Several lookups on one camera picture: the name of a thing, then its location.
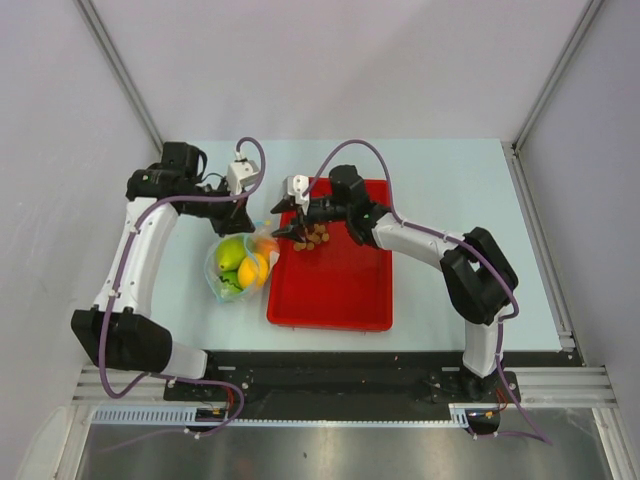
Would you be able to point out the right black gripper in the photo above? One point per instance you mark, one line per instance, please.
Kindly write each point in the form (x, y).
(294, 232)

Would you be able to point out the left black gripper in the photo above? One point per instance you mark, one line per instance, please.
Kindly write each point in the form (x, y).
(238, 220)

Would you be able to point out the green pear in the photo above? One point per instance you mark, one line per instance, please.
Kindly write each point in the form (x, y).
(230, 254)

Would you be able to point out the orange papaya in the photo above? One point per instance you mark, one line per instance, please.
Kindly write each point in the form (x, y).
(265, 246)

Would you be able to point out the clear zip top bag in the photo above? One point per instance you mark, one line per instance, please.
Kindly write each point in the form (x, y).
(211, 272)

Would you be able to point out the yellow lemon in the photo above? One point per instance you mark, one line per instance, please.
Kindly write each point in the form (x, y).
(253, 271)

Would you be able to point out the green guava black stripe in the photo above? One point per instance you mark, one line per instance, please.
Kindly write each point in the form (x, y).
(229, 285)

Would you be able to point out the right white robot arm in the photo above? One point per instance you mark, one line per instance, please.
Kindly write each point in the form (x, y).
(479, 279)

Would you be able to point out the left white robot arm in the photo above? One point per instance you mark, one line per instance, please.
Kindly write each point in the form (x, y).
(117, 332)

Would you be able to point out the brown longan bunch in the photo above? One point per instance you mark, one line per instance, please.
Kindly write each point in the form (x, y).
(313, 236)

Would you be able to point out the red plastic tray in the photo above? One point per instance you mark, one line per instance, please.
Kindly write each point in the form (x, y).
(338, 285)

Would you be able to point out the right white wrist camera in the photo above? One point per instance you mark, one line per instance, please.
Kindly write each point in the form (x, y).
(296, 189)

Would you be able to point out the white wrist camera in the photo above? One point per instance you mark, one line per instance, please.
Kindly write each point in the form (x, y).
(296, 189)
(241, 174)

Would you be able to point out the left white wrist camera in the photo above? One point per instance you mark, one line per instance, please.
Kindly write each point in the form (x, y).
(241, 174)

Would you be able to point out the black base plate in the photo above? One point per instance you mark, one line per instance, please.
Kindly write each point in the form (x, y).
(436, 376)

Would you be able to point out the white cable duct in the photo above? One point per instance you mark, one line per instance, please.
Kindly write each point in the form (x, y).
(196, 417)

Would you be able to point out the aluminium rail frame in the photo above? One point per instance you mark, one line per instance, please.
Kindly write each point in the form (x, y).
(559, 387)

